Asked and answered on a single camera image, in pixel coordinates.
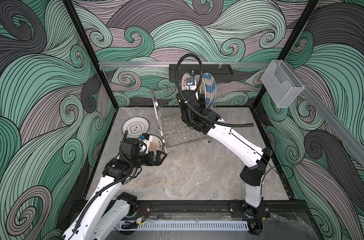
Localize steel wire dish rack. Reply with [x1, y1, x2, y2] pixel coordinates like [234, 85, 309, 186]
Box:
[151, 88, 208, 151]

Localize black wall-mounted tray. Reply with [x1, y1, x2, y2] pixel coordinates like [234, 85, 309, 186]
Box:
[169, 64, 234, 83]

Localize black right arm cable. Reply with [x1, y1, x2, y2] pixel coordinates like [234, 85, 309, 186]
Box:
[174, 53, 255, 128]

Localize aluminium wall rail back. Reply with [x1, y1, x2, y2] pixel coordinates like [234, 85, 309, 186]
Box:
[98, 61, 270, 68]

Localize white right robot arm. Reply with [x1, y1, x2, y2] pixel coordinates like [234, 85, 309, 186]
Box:
[176, 90, 272, 212]

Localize cream plate floral pattern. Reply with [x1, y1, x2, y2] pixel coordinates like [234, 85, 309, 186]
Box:
[197, 80, 206, 108]

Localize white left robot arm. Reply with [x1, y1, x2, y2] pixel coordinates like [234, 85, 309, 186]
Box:
[55, 151, 168, 240]

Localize white plate green red rim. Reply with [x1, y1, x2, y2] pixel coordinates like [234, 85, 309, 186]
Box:
[123, 167, 142, 185]

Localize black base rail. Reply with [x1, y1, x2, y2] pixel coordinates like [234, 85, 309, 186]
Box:
[129, 200, 309, 218]

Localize aluminium wall rail right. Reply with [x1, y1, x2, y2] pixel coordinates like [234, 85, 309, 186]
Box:
[288, 65, 364, 168]

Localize clear plastic wall bin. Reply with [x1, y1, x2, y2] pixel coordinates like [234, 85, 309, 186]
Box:
[261, 60, 304, 108]

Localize white plate red characters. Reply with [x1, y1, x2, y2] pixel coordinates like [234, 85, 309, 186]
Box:
[182, 73, 193, 90]

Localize aluminium wall rail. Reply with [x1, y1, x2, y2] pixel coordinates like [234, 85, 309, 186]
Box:
[98, 61, 270, 68]
[288, 65, 364, 168]

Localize white plate green flower outline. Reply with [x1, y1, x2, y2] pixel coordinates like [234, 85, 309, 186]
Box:
[122, 117, 150, 138]

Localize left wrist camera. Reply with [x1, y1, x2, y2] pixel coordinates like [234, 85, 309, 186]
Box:
[120, 134, 151, 158]

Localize left white plate orange sunburst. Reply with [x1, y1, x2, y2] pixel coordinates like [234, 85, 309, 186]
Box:
[149, 135, 164, 153]

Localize white slotted cable duct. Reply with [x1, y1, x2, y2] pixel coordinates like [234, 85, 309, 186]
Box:
[115, 221, 249, 232]

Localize blue white striped plate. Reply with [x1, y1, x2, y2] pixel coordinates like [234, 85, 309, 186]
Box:
[209, 74, 216, 108]
[202, 73, 211, 109]

